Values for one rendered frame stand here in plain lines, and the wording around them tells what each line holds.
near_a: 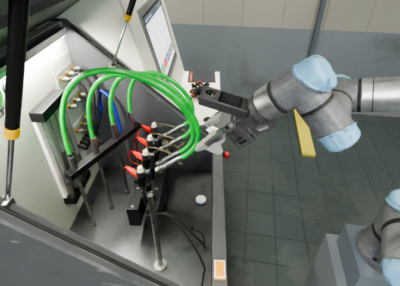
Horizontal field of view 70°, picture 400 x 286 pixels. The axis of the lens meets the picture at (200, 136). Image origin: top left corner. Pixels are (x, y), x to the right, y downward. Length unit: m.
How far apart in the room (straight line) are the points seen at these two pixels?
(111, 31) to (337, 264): 1.08
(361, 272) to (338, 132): 0.51
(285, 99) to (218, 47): 2.68
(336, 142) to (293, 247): 1.53
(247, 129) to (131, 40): 0.56
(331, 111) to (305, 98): 0.05
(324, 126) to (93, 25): 0.80
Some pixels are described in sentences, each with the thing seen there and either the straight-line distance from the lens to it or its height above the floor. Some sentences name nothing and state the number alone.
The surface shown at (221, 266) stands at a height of 0.96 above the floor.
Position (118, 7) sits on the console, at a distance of 1.04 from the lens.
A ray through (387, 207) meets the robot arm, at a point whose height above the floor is 1.09.
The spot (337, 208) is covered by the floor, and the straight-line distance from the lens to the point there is 2.42.
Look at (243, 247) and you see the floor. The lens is 2.02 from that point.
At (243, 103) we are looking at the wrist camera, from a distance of 0.64.
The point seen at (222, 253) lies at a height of 0.95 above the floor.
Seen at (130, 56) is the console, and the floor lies 1.32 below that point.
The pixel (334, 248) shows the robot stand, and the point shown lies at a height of 0.80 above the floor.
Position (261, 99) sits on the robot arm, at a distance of 0.60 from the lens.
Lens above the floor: 1.68
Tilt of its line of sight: 36 degrees down
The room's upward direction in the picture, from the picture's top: straight up
